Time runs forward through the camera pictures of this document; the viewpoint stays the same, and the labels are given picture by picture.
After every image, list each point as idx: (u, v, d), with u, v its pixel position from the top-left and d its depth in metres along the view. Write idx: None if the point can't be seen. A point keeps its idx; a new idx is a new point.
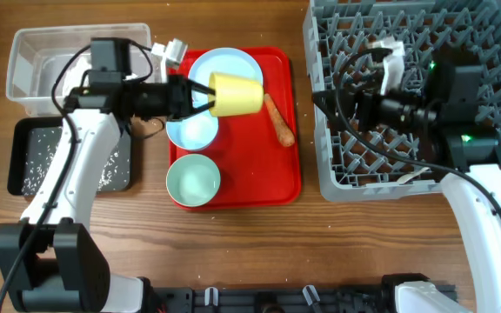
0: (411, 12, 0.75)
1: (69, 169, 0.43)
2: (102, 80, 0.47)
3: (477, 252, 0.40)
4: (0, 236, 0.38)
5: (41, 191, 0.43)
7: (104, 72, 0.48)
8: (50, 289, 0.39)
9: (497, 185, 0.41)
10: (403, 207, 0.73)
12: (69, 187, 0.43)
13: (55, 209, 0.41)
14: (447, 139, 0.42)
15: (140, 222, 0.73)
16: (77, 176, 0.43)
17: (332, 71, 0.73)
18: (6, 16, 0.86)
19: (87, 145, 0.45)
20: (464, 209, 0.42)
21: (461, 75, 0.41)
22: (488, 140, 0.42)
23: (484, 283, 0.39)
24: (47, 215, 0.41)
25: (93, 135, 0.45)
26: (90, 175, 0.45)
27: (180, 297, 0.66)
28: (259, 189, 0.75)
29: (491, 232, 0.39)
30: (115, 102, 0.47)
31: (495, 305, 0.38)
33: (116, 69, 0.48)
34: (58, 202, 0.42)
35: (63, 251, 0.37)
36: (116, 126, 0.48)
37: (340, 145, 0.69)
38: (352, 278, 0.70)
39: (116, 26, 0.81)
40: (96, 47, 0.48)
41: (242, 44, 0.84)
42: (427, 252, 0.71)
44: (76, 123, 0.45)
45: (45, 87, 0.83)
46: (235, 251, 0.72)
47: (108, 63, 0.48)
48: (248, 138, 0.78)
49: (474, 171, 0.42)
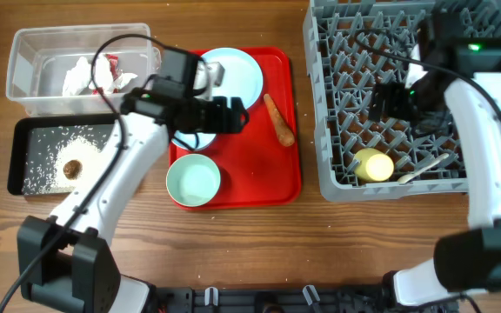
0: (411, 11, 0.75)
1: (103, 176, 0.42)
2: (165, 89, 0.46)
3: (473, 153, 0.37)
4: (27, 229, 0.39)
5: (76, 191, 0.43)
7: (169, 82, 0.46)
8: (57, 291, 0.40)
9: None
10: (403, 207, 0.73)
12: (103, 195, 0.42)
13: (84, 214, 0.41)
14: (456, 48, 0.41)
15: (141, 222, 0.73)
16: (110, 188, 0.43)
17: (332, 71, 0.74)
18: (6, 16, 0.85)
19: (132, 153, 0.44)
20: (463, 111, 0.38)
21: (444, 19, 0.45)
22: (495, 49, 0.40)
23: (478, 183, 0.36)
24: (78, 217, 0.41)
25: (141, 144, 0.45)
26: (123, 189, 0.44)
27: (181, 297, 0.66)
28: (259, 189, 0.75)
29: (491, 136, 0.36)
30: (169, 115, 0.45)
31: (487, 208, 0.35)
33: (181, 81, 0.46)
34: (90, 207, 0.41)
35: (80, 263, 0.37)
36: (166, 136, 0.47)
37: (340, 145, 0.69)
38: (352, 278, 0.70)
39: (116, 26, 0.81)
40: (169, 56, 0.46)
41: (242, 43, 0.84)
42: (427, 252, 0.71)
44: (127, 129, 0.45)
45: (45, 87, 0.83)
46: (235, 251, 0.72)
47: (174, 73, 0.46)
48: (250, 138, 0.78)
49: (478, 76, 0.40)
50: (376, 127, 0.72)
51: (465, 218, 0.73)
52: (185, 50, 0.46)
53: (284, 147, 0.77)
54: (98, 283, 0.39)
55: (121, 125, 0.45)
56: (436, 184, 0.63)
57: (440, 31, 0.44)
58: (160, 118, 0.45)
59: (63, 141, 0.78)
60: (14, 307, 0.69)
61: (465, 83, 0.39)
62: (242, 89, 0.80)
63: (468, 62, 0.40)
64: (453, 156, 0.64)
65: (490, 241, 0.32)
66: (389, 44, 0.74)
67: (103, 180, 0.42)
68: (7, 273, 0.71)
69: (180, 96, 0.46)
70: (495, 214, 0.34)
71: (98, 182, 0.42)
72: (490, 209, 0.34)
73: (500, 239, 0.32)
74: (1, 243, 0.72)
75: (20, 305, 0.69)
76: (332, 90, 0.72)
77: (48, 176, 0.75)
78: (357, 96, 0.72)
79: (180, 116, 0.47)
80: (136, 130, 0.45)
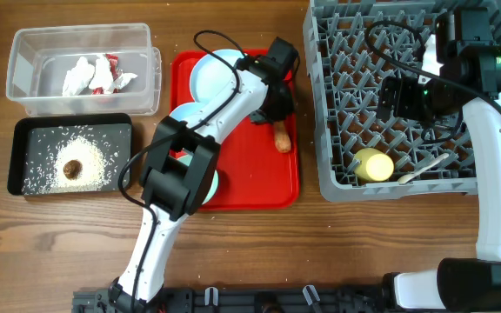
0: (411, 11, 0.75)
1: (220, 108, 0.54)
2: (270, 65, 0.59)
3: (490, 183, 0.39)
4: (166, 123, 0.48)
5: (200, 112, 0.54)
7: (272, 62, 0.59)
8: (169, 180, 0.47)
9: None
10: (403, 207, 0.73)
12: (219, 118, 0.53)
13: (207, 126, 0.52)
14: (481, 61, 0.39)
15: (140, 222, 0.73)
16: (224, 116, 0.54)
17: (332, 70, 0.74)
18: (6, 16, 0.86)
19: (243, 96, 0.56)
20: (482, 135, 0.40)
21: (468, 16, 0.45)
22: None
23: (492, 216, 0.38)
24: (202, 127, 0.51)
25: (250, 94, 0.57)
26: (229, 123, 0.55)
27: (181, 297, 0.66)
28: (259, 190, 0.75)
29: None
30: (271, 79, 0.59)
31: (499, 240, 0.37)
33: (283, 63, 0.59)
34: (210, 123, 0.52)
35: (199, 158, 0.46)
36: (263, 95, 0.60)
37: (340, 145, 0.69)
38: (352, 278, 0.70)
39: (116, 26, 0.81)
40: (277, 45, 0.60)
41: (242, 44, 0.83)
42: (427, 252, 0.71)
44: (242, 81, 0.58)
45: (45, 87, 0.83)
46: (235, 251, 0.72)
47: (278, 56, 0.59)
48: (250, 139, 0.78)
49: None
50: (376, 127, 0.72)
51: (465, 218, 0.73)
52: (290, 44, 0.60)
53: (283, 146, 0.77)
54: (209, 184, 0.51)
55: (236, 77, 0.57)
56: (437, 184, 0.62)
57: (463, 31, 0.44)
58: (265, 80, 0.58)
59: (63, 141, 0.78)
60: (14, 307, 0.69)
61: (488, 103, 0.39)
62: None
63: (494, 76, 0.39)
64: (453, 156, 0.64)
65: (500, 275, 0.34)
66: (389, 44, 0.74)
67: (221, 107, 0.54)
68: (7, 273, 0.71)
69: (280, 71, 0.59)
70: None
71: (217, 109, 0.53)
72: None
73: None
74: (1, 243, 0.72)
75: (20, 305, 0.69)
76: (332, 90, 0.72)
77: (48, 176, 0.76)
78: (357, 96, 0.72)
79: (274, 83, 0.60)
80: (247, 83, 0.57)
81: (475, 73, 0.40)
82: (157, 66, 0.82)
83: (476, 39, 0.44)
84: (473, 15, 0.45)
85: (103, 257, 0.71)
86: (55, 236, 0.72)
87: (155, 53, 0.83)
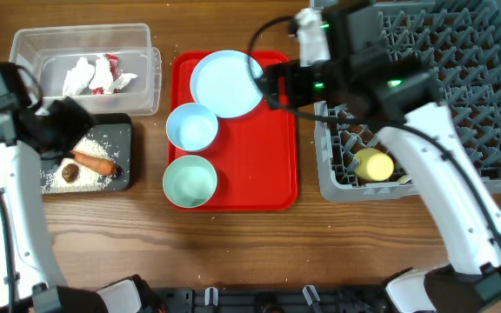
0: (411, 12, 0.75)
1: (5, 218, 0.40)
2: None
3: (437, 201, 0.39)
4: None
5: None
7: None
8: None
9: (438, 125, 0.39)
10: (403, 207, 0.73)
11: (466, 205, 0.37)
12: (17, 236, 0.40)
13: (17, 263, 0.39)
14: (373, 92, 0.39)
15: (140, 223, 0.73)
16: (20, 214, 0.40)
17: None
18: (6, 16, 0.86)
19: (12, 191, 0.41)
20: (410, 156, 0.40)
21: (353, 22, 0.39)
22: (416, 76, 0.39)
23: (452, 232, 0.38)
24: (14, 264, 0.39)
25: (14, 176, 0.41)
26: (38, 224, 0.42)
27: (180, 296, 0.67)
28: (257, 192, 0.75)
29: (446, 179, 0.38)
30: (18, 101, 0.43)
31: (469, 256, 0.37)
33: (5, 91, 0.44)
34: (16, 259, 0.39)
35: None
36: (30, 147, 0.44)
37: (340, 145, 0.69)
38: (352, 278, 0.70)
39: (116, 26, 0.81)
40: None
41: (242, 44, 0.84)
42: (427, 252, 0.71)
44: None
45: (46, 87, 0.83)
46: (235, 252, 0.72)
47: None
48: (250, 140, 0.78)
49: (412, 116, 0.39)
50: None
51: None
52: None
53: (258, 130, 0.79)
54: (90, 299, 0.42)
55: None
56: None
57: (353, 43, 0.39)
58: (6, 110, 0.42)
59: None
60: None
61: (404, 129, 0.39)
62: (238, 88, 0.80)
63: (395, 102, 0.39)
64: None
65: (484, 289, 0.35)
66: (389, 44, 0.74)
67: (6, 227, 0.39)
68: None
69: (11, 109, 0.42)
70: (477, 263, 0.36)
71: (0, 210, 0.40)
72: (471, 256, 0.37)
73: (492, 283, 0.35)
74: None
75: None
76: None
77: (47, 176, 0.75)
78: None
79: (29, 113, 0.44)
80: None
81: (374, 103, 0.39)
82: (157, 66, 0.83)
83: (365, 46, 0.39)
84: (363, 16, 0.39)
85: (103, 258, 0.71)
86: (55, 236, 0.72)
87: (155, 53, 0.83)
